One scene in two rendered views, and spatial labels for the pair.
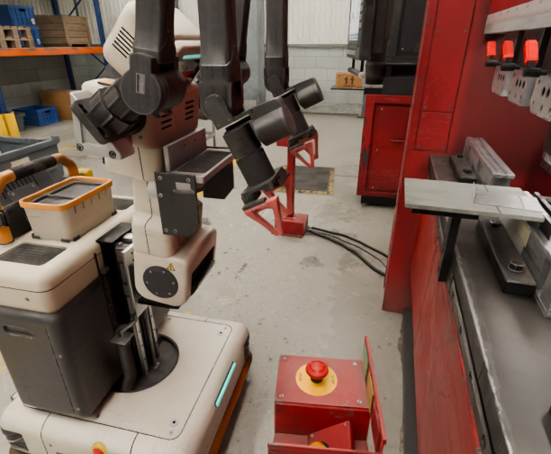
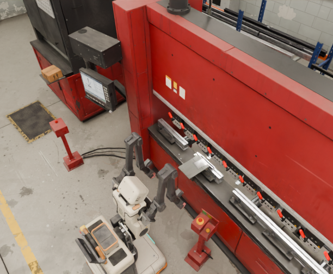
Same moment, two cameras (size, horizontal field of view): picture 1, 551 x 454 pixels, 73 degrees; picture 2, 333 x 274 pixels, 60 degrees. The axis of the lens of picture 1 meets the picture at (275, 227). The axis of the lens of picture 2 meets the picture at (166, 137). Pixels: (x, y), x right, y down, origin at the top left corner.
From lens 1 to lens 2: 232 cm
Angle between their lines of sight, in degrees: 46
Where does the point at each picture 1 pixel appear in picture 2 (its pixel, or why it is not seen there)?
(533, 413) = (228, 204)
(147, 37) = (162, 200)
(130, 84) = (161, 209)
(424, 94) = (141, 114)
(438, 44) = (141, 101)
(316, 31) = not seen: outside the picture
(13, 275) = (125, 262)
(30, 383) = not seen: outside the picture
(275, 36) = (141, 160)
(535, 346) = (221, 191)
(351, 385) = (204, 217)
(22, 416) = not seen: outside the picture
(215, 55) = (173, 194)
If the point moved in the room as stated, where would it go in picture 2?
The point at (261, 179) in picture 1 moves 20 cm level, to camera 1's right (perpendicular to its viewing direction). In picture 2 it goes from (179, 201) to (192, 186)
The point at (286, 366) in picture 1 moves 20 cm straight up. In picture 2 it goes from (194, 223) to (195, 213)
